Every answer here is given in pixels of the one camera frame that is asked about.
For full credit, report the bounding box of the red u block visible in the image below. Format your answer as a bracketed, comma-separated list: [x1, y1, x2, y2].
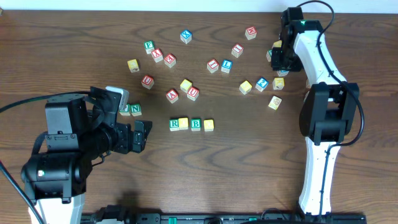
[141, 75, 154, 90]
[187, 86, 199, 101]

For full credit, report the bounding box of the green F block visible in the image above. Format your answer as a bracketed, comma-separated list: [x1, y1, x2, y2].
[144, 40, 155, 54]

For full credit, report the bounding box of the red A block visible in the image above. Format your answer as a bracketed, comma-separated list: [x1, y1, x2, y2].
[166, 89, 178, 103]

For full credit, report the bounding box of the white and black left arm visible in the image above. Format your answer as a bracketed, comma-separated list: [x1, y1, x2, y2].
[21, 91, 152, 223]

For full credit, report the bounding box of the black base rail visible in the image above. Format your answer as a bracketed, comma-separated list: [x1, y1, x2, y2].
[80, 205, 367, 224]

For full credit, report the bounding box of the blue 2 block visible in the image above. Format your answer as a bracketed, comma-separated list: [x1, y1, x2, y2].
[255, 77, 269, 92]

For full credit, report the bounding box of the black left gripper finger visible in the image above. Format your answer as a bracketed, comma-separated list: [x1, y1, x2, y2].
[132, 131, 147, 153]
[134, 120, 152, 134]

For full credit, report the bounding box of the yellow block top right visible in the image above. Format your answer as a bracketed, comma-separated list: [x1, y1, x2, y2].
[272, 40, 282, 48]

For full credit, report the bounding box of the red I block lower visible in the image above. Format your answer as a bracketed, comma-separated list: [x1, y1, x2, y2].
[206, 58, 219, 73]

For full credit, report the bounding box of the green B block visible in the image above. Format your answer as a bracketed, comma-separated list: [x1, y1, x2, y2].
[190, 118, 201, 131]

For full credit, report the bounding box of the yellow C block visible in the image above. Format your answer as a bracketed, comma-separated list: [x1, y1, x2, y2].
[180, 79, 193, 93]

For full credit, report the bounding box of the red E block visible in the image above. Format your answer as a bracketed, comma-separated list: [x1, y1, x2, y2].
[164, 54, 177, 68]

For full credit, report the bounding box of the red X block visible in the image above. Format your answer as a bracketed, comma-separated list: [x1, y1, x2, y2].
[150, 49, 164, 63]

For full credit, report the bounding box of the red U block centre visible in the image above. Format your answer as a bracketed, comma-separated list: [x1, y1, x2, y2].
[187, 86, 199, 101]

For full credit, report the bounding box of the yellow block plain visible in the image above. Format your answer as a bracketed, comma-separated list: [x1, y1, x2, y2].
[127, 59, 139, 73]

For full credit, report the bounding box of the blue L block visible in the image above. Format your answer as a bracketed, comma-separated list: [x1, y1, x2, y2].
[221, 60, 233, 73]

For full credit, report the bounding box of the red M block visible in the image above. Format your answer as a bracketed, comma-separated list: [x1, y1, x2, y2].
[245, 26, 257, 40]

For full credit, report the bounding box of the green Z block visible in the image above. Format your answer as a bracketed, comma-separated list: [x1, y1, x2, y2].
[266, 50, 272, 62]

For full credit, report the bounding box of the green R block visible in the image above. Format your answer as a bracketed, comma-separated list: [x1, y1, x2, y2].
[169, 119, 180, 131]

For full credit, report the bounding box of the yellow S block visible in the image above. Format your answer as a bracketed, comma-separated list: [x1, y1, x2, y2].
[239, 80, 252, 95]

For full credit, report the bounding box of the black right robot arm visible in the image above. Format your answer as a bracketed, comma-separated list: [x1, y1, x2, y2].
[271, 19, 359, 217]

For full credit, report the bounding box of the red U block left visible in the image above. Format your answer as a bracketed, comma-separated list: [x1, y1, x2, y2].
[141, 75, 154, 90]

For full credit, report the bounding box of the blue T block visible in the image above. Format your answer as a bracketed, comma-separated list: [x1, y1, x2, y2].
[277, 70, 289, 77]

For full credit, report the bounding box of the yellow snail block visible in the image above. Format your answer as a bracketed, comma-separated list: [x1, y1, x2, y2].
[268, 96, 282, 110]

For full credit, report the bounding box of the red i block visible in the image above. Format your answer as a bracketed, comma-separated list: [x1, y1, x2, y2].
[206, 58, 219, 73]
[231, 44, 244, 58]

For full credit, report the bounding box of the red I block upper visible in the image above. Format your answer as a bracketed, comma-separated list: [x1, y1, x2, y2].
[231, 44, 244, 58]

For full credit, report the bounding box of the blue X block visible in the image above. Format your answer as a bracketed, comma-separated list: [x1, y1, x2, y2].
[180, 30, 192, 44]

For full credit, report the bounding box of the green J block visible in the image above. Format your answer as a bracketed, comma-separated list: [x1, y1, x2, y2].
[119, 104, 131, 116]

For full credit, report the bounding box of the yellow O block placed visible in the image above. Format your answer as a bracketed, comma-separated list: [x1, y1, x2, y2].
[178, 118, 189, 130]

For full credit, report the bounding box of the green N block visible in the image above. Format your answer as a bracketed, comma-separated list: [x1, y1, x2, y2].
[130, 104, 142, 116]

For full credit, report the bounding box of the yellow K block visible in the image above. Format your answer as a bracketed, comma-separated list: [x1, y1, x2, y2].
[272, 77, 285, 90]

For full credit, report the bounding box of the yellow O block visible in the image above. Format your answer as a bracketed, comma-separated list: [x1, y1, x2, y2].
[203, 119, 215, 132]

